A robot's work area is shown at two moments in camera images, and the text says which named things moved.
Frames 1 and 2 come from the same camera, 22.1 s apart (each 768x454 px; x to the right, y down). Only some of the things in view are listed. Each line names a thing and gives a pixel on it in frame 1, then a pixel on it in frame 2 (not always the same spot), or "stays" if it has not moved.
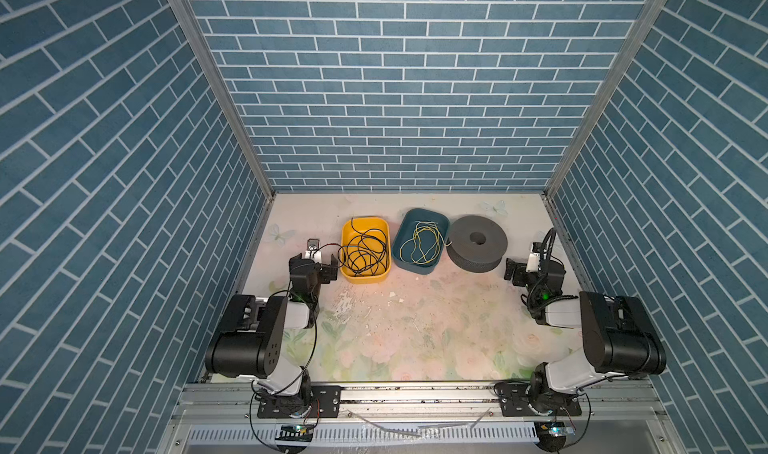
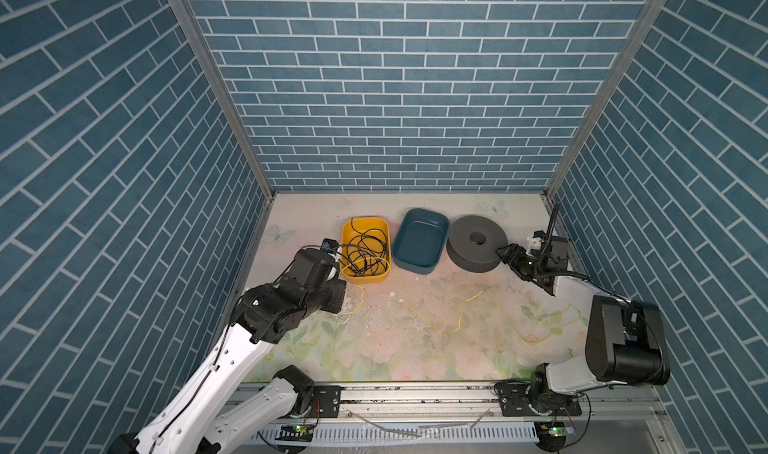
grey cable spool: x=476 y=243 stays
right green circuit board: x=561 y=431 stays
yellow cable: x=425 y=246 → x=462 y=312
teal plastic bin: x=420 y=241 stays
